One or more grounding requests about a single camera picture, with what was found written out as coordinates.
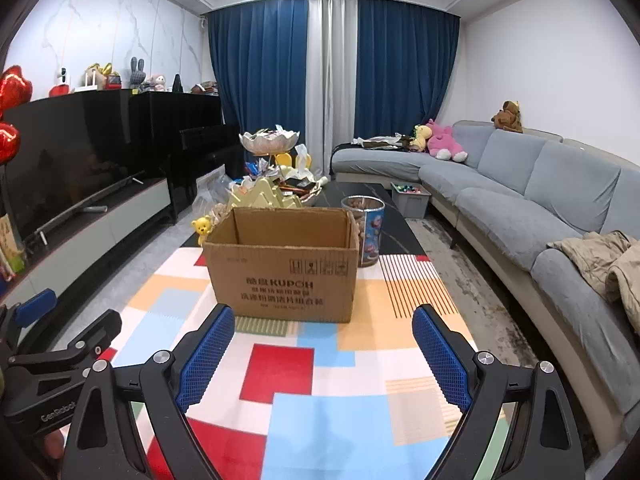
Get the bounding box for person's left hand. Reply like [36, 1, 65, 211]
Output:
[42, 430, 65, 460]

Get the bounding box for grey TV cabinet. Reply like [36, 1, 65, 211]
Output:
[1, 179, 170, 306]

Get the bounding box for remote control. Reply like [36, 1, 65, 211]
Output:
[81, 206, 108, 214]

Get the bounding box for yellow bear figurine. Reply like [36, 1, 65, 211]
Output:
[191, 216, 215, 246]

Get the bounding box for beige jacket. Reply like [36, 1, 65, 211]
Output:
[548, 230, 640, 334]

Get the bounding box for bag of walnuts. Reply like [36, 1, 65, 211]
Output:
[191, 196, 230, 227]

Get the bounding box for red heart balloon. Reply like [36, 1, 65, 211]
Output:
[0, 64, 35, 166]

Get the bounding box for black piano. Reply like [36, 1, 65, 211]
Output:
[129, 92, 244, 218]

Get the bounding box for brown cardboard box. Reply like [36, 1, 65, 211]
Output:
[203, 207, 359, 323]

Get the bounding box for gold mountain-shaped tin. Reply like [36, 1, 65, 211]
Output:
[227, 177, 303, 210]

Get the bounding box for grey rabbit plush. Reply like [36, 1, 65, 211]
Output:
[129, 56, 146, 91]

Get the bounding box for grey sectional sofa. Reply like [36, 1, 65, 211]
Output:
[331, 120, 639, 451]

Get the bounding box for grey storage bin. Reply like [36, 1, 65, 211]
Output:
[390, 182, 431, 219]

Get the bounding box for white lotus fruit bowl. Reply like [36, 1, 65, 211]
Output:
[239, 129, 299, 156]

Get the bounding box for round nut tin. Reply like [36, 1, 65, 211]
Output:
[341, 195, 385, 268]

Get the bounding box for lower snack tray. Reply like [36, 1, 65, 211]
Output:
[234, 159, 329, 208]

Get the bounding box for pink plush toy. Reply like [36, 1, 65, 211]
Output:
[426, 119, 468, 162]

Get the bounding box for brown plush bear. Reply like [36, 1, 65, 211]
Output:
[491, 101, 523, 133]

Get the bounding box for yellow plush toy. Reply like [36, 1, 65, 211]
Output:
[409, 125, 433, 153]

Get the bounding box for blue curtains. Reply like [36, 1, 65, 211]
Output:
[205, 0, 461, 141]

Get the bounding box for white sheer curtain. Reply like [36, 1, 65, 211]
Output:
[305, 0, 358, 176]

